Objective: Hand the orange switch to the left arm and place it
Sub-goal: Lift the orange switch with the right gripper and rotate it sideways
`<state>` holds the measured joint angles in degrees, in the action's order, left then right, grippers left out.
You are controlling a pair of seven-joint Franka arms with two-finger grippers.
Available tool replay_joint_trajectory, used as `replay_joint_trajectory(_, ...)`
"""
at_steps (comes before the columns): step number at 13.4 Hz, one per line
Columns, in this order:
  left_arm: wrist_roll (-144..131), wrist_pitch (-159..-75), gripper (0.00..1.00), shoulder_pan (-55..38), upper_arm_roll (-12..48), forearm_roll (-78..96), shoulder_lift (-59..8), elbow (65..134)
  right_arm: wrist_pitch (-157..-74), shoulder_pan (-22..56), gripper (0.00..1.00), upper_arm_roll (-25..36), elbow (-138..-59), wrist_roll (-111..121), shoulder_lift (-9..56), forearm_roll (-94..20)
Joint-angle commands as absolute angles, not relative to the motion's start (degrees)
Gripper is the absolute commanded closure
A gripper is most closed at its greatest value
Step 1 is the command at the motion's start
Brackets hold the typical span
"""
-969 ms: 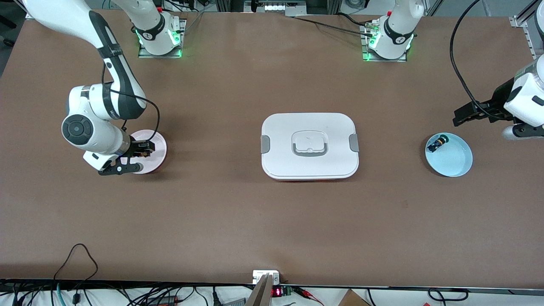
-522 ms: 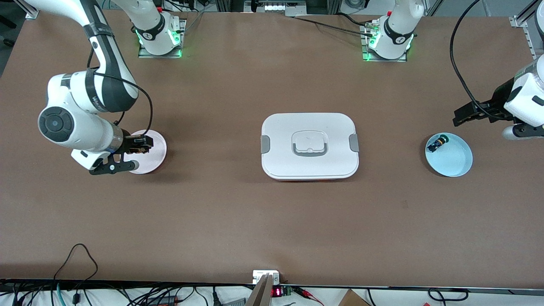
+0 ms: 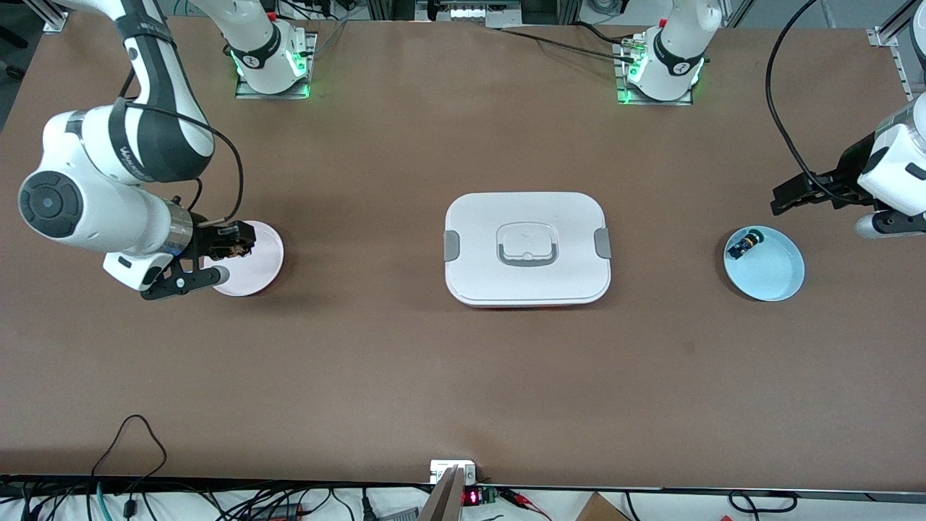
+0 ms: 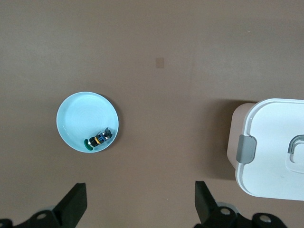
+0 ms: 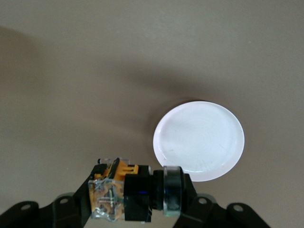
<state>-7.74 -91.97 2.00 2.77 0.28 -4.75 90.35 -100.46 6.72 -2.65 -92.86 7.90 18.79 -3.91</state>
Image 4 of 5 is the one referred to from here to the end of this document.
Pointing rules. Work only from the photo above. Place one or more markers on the green button blue switch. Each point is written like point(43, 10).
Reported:
point(100, 138)

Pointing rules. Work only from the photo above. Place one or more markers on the light blue round plate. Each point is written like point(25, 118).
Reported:
point(83, 113)

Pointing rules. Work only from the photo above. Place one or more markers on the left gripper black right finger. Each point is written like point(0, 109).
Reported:
point(205, 206)

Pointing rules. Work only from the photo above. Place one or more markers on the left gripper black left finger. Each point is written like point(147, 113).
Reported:
point(71, 204)

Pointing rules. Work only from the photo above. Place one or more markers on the white lidded storage box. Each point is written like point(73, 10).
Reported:
point(266, 147)

